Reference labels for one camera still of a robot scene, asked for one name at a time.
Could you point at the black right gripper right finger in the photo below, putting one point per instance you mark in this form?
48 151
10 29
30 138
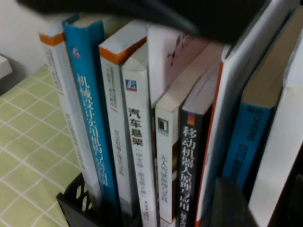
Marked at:
297 203

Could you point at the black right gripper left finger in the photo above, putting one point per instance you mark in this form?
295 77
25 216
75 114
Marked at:
232 208

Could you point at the white HEEC show catalogue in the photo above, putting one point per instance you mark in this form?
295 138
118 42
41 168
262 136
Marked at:
279 153

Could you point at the black spine mobile robot book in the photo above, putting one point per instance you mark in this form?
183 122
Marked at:
189 165

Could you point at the blue spine DTC book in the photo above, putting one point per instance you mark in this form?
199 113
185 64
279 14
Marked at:
251 142

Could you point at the white driverless driving book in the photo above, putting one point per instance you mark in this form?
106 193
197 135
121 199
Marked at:
165 153

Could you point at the thin red cover book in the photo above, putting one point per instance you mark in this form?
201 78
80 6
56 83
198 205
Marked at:
225 118

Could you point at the white car suspension book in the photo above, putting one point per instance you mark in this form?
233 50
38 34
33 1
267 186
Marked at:
137 132

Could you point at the thick white orange-band book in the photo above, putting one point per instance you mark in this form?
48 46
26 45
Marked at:
116 123

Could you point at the black plastic book holder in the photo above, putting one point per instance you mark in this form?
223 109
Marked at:
71 208

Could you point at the blue spine mechanical design book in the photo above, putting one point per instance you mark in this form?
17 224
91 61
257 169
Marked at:
90 106

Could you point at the thin white orange-band book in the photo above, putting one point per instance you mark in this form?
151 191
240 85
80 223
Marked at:
68 106

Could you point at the thin white pink booklet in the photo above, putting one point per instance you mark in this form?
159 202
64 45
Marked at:
165 71

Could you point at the green checked tablecloth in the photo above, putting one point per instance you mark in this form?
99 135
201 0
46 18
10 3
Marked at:
28 142

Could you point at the white flat board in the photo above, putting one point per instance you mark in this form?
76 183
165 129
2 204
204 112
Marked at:
4 65

